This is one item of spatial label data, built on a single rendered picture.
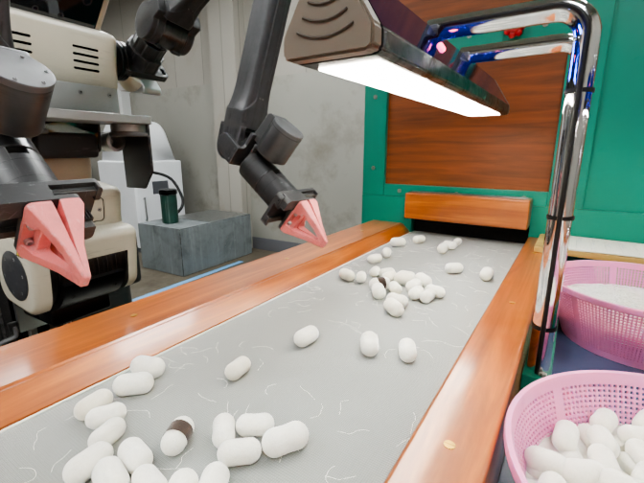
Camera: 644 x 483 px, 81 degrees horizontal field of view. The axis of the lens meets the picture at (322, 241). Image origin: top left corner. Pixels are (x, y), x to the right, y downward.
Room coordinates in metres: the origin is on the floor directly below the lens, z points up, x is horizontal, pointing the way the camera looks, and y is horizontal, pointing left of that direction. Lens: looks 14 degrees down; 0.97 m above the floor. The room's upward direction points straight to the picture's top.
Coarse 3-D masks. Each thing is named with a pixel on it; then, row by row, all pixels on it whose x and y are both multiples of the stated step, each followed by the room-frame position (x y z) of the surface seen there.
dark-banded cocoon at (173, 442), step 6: (174, 420) 0.27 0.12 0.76; (186, 420) 0.27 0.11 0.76; (192, 420) 0.27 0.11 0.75; (192, 426) 0.26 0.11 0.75; (168, 432) 0.25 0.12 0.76; (174, 432) 0.25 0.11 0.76; (180, 432) 0.25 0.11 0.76; (162, 438) 0.25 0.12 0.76; (168, 438) 0.25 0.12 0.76; (174, 438) 0.25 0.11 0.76; (180, 438) 0.25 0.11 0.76; (162, 444) 0.24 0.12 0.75; (168, 444) 0.24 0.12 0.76; (174, 444) 0.24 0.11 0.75; (180, 444) 0.25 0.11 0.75; (186, 444) 0.25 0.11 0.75; (162, 450) 0.24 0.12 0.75; (168, 450) 0.24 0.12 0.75; (174, 450) 0.24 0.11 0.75; (180, 450) 0.25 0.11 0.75
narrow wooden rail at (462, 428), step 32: (512, 288) 0.55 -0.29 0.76; (480, 320) 0.44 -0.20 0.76; (512, 320) 0.44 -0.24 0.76; (480, 352) 0.36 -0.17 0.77; (512, 352) 0.36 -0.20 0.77; (448, 384) 0.30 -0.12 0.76; (480, 384) 0.30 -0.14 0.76; (512, 384) 0.31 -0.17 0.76; (448, 416) 0.26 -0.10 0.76; (480, 416) 0.26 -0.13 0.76; (416, 448) 0.23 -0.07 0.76; (448, 448) 0.23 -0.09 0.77; (480, 448) 0.23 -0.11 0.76; (416, 480) 0.20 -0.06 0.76; (448, 480) 0.20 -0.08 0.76; (480, 480) 0.20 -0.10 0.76
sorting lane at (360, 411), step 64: (448, 256) 0.82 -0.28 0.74; (512, 256) 0.82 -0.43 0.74; (256, 320) 0.49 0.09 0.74; (320, 320) 0.49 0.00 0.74; (384, 320) 0.49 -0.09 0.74; (448, 320) 0.49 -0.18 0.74; (192, 384) 0.34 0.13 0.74; (256, 384) 0.34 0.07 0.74; (320, 384) 0.34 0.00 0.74; (384, 384) 0.34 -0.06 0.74; (0, 448) 0.26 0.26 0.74; (64, 448) 0.26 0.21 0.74; (192, 448) 0.26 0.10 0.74; (320, 448) 0.26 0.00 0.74; (384, 448) 0.26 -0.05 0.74
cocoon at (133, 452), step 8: (128, 440) 0.24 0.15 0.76; (136, 440) 0.24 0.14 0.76; (120, 448) 0.24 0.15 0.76; (128, 448) 0.24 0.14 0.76; (136, 448) 0.23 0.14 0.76; (144, 448) 0.24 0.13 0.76; (120, 456) 0.23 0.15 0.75; (128, 456) 0.23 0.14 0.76; (136, 456) 0.23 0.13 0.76; (144, 456) 0.23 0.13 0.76; (152, 456) 0.24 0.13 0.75; (128, 464) 0.23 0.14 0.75; (136, 464) 0.23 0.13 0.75
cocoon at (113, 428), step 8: (104, 424) 0.26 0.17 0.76; (112, 424) 0.26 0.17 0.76; (120, 424) 0.27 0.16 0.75; (96, 432) 0.25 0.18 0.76; (104, 432) 0.25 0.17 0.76; (112, 432) 0.26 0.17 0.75; (120, 432) 0.26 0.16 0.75; (88, 440) 0.25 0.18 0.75; (96, 440) 0.25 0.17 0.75; (104, 440) 0.25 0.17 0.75; (112, 440) 0.26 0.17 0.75
